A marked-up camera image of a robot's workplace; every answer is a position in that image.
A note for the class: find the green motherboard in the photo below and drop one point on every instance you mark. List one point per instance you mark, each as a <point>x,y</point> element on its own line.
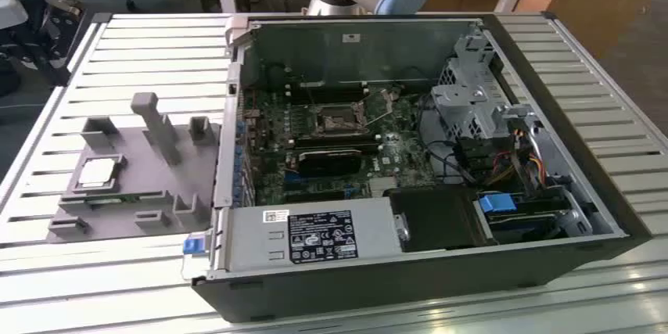
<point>402,154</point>

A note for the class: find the silver chipset heatsink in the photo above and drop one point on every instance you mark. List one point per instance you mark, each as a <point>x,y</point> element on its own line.
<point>383,186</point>

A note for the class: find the blue disk carrier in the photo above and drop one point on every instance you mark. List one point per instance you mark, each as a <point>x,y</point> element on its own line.
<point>494,204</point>

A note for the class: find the CPU socket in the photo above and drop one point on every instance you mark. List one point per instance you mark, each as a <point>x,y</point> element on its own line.
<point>337,119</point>

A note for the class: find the black RAM slot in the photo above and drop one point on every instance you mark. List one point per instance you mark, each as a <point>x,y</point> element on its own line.
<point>334,87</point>
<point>339,148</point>
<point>339,140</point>
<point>331,98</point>

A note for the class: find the black graphics card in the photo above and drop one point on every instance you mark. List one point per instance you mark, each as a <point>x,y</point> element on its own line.
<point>329,164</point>

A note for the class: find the black PC case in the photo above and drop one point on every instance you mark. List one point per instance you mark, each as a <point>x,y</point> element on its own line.
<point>574,209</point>

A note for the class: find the grey power supply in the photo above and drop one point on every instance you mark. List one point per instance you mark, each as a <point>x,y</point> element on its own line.
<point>246,240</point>

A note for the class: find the grey parts rack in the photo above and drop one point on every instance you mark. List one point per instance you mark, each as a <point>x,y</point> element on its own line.
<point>141,177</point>

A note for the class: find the black plastic shroud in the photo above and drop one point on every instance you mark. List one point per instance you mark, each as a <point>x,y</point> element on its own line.
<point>439,220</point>

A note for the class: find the blue case latch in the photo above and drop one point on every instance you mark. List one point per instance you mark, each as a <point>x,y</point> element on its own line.
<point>194,244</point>

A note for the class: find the metal drive cage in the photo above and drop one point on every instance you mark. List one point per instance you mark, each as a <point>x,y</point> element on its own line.
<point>470,111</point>

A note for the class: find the silver CPU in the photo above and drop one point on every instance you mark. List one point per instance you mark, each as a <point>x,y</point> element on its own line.
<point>97,173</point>

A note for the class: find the green RAM stick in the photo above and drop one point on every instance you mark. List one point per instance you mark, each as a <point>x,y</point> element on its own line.
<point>107,200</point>

